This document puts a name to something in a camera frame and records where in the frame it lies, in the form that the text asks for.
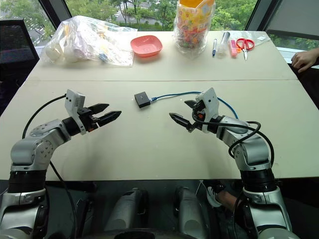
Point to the clear plastic tube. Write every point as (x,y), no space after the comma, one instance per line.
(222,43)

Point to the grey robot right leg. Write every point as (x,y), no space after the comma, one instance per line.
(189,211)

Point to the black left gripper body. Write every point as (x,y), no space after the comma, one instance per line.
(87,119)

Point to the pink plastic bowl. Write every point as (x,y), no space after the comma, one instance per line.
(146,46)

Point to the black office chair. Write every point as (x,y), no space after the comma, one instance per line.
(15,47)

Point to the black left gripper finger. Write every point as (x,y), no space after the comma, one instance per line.
(109,117)
(99,107)

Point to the clear bag of white items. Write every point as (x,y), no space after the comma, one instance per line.
(87,42)

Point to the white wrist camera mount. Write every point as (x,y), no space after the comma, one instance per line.
(73,102)
(209,99)

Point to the bystander bare hand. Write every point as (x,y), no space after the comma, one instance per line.
(302,61)

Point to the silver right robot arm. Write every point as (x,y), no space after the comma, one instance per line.
(251,152)

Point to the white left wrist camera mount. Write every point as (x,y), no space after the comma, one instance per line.
(73,102)

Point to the grey robot leg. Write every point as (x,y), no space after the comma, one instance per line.
(127,211)
(189,211)

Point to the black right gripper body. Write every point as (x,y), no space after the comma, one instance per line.
(199,117)

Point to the white and black sneaker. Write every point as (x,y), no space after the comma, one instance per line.
(214,196)

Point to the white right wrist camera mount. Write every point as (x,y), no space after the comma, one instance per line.
(209,99)

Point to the blue marker pen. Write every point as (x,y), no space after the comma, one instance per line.
(214,47)

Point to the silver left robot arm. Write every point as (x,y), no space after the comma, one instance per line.
(37,147)

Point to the small black box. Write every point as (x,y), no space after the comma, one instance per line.
(142,99)

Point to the grey robot left leg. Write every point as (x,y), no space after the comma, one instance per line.
(127,211)

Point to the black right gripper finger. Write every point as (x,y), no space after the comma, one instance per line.
(190,103)
(179,119)

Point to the small clear plastic bag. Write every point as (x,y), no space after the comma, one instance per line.
(259,37)

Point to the clear bag of colourful snacks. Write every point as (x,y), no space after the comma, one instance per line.
(193,25)

